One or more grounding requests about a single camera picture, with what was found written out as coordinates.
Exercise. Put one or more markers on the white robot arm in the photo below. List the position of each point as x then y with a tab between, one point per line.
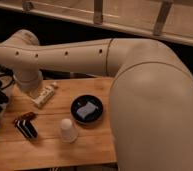
151	97

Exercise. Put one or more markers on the black round plate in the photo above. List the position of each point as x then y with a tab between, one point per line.
81	101

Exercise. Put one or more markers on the light blue sponge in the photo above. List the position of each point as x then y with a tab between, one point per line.
87	109

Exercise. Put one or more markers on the metal frame rail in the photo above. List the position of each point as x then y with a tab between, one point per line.
169	20

